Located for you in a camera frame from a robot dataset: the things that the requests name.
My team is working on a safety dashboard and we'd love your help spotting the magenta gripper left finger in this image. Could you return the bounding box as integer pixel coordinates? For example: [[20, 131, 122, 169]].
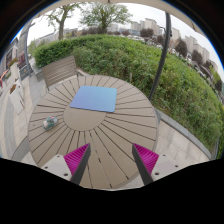
[[42, 143, 92, 186]]

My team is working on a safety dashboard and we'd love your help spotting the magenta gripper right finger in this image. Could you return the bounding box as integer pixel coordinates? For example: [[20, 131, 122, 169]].
[[131, 143, 183, 186]]

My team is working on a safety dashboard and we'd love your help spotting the round wooden slatted table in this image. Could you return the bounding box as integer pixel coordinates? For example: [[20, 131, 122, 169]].
[[28, 75, 158, 189]]

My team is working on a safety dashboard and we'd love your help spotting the green hedge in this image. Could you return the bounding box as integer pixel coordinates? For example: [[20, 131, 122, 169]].
[[34, 35, 224, 151]]

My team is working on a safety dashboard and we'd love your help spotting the white planter box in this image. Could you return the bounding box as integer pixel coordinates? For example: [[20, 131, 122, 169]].
[[9, 80, 25, 114]]

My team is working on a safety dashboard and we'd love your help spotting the wooden slatted chair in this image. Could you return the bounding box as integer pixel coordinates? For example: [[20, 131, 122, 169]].
[[42, 56, 82, 89]]

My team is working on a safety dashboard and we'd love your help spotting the black curved umbrella pole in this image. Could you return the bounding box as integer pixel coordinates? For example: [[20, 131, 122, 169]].
[[148, 12, 171, 101]]

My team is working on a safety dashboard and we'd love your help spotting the grey lamp post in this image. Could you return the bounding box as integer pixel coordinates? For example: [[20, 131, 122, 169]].
[[24, 20, 35, 76]]

